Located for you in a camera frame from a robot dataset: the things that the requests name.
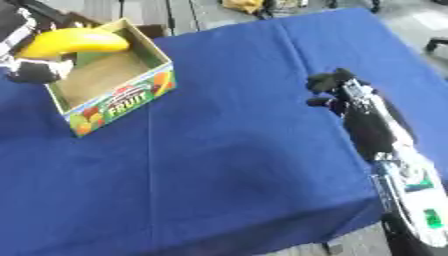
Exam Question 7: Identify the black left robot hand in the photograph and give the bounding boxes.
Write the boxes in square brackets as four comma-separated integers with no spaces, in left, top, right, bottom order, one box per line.
[0,0,77,85]

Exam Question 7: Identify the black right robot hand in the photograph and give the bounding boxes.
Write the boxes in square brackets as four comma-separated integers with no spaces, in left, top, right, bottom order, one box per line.
[304,67,420,162]

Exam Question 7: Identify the yellow toy banana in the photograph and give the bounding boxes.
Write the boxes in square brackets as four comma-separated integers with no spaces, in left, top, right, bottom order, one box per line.
[17,27,132,60]

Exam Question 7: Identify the cardboard box with fruit print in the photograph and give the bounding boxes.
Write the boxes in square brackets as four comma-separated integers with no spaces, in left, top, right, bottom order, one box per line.
[43,17,179,138]

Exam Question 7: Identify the black chair base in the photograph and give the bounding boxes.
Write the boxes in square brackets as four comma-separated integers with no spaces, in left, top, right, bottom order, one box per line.
[423,36,448,54]

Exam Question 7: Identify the black tripod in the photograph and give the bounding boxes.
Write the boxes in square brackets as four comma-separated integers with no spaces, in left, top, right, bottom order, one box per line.
[115,0,203,36]

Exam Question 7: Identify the yellow bag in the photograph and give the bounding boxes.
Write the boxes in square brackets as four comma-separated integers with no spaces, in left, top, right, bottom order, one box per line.
[220,0,266,15]

